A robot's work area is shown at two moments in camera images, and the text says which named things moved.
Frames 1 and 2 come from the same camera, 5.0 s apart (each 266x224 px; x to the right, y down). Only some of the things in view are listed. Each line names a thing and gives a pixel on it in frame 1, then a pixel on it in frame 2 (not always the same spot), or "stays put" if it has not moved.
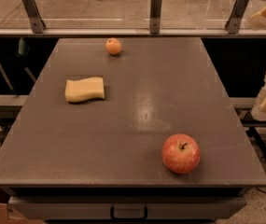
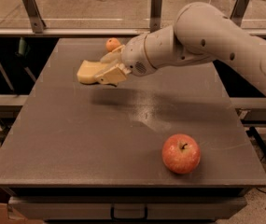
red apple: x=180 y=153 stays put
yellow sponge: x=85 y=89 -> x=89 y=70
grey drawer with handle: x=128 y=208 stays put
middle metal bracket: x=155 y=12 stays put
